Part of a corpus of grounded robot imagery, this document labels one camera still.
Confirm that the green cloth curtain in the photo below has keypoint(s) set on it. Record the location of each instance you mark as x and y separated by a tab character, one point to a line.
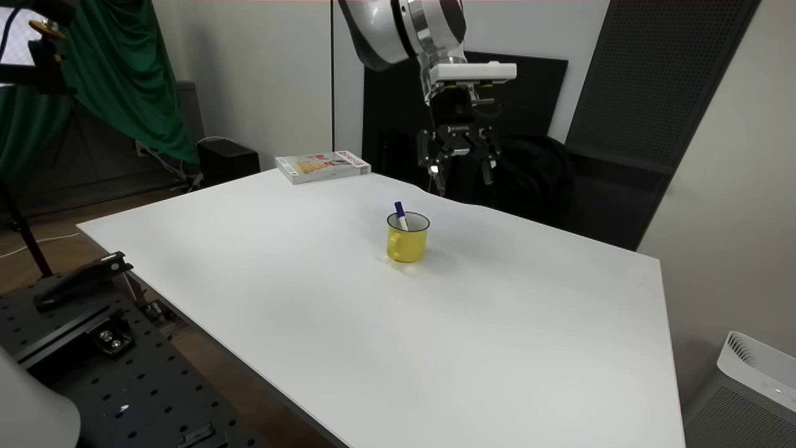
125	75

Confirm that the small metal table clamp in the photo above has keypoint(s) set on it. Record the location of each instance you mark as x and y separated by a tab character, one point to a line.
444	182

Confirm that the dark grey wall panel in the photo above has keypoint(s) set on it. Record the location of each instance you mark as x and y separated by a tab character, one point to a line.
656	83

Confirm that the black perforated breadboard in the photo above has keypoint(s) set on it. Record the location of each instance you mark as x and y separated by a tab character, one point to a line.
140	389

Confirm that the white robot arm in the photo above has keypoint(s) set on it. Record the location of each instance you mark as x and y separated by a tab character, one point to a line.
390	29

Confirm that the white rounded robot base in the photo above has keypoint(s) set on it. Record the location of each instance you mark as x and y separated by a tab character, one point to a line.
34	414

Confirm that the white marker with blue cap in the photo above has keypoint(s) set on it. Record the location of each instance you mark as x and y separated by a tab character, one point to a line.
399	209

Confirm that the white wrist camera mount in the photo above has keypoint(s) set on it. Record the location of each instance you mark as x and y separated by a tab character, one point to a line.
474	71

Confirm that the black speaker box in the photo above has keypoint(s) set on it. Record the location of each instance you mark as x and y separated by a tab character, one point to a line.
228	160

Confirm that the white plastic bin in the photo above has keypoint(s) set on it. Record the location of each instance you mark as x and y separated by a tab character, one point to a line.
754	373

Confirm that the black bench clamp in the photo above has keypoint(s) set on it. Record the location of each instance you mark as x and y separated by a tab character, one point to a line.
77	282

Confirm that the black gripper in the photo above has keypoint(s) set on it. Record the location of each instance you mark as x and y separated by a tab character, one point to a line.
460	103

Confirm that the yellow enamel mug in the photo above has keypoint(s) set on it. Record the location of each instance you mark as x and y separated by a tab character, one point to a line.
408	248

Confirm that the black backpack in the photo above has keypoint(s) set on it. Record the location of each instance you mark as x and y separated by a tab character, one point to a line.
531	177

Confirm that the bright monitor screen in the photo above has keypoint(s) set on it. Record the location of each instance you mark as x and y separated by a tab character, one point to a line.
15	39

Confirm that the black tripod leg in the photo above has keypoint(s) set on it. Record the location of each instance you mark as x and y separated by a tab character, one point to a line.
25	233

